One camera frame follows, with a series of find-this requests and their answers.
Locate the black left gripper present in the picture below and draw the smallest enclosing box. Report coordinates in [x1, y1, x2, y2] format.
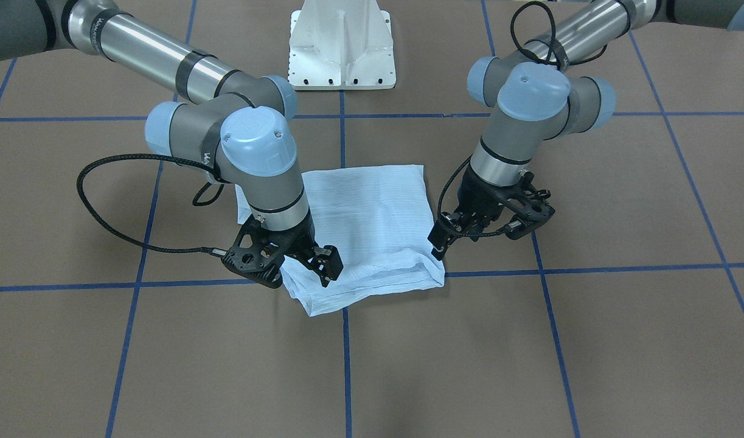
[428, 165, 512, 261]

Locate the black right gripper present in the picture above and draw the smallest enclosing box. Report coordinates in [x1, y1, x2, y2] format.
[250, 216, 344, 288]

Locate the light blue button-up shirt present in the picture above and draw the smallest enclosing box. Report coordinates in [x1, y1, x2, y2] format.
[235, 164, 445, 318]

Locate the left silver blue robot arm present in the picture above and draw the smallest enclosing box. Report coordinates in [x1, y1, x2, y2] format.
[428, 1, 744, 260]

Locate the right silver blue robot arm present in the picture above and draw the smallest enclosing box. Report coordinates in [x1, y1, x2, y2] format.
[0, 1, 343, 288]

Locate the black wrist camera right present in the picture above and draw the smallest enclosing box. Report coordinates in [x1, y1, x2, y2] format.
[220, 217, 285, 289]

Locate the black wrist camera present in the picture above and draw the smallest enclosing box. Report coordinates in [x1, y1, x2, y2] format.
[220, 217, 285, 289]
[502, 171, 555, 240]

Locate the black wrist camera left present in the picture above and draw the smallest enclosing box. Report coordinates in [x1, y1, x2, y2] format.
[502, 171, 555, 240]

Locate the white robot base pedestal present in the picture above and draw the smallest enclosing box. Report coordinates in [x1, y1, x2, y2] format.
[287, 1, 397, 91]

